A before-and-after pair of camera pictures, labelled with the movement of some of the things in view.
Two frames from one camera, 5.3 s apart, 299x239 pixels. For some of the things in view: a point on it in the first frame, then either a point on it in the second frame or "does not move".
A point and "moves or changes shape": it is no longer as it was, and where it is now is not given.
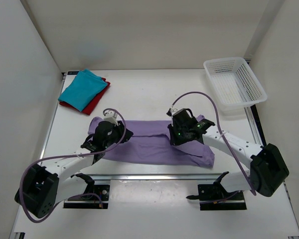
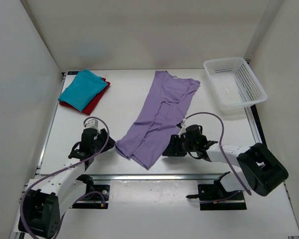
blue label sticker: (73, 72) does not move
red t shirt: (88, 109) does not move
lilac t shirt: (152, 144) moves or changes shape
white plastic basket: (235, 86) does not move
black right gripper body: (179, 134) to (189, 146)
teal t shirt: (83, 89) does not move
